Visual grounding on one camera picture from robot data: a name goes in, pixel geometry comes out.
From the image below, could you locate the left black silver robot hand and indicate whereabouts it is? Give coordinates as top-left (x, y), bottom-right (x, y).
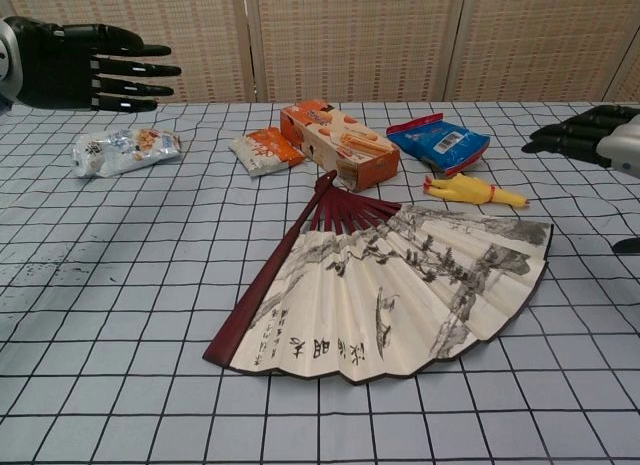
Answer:
top-left (0, 15), bottom-right (183, 112)

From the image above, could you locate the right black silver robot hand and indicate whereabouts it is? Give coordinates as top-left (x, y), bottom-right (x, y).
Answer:
top-left (521, 103), bottom-right (640, 255)

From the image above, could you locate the ink painting paper folding fan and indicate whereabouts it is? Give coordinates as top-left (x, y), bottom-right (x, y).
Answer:
top-left (202, 169), bottom-right (555, 386)

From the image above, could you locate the white crinkled snack bag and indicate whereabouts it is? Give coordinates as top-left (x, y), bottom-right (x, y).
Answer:
top-left (71, 127), bottom-right (182, 180)

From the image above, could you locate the yellow rubber chicken toy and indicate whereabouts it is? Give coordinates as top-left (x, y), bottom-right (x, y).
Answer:
top-left (422, 173), bottom-right (530, 208)

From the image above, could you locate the blue snack bag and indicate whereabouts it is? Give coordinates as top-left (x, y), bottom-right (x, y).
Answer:
top-left (385, 112), bottom-right (490, 179)

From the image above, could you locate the orange white snack packet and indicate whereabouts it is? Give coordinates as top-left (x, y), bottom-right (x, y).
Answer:
top-left (228, 126), bottom-right (306, 178)

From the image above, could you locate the black grid checked tablecloth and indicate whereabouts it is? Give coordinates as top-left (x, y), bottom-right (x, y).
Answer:
top-left (0, 100), bottom-right (640, 465)

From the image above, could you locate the orange biscuit stick box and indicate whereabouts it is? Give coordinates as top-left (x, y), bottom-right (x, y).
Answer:
top-left (278, 100), bottom-right (401, 192)

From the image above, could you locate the woven bamboo folding screen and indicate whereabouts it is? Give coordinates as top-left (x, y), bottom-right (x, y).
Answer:
top-left (0, 0), bottom-right (640, 105)

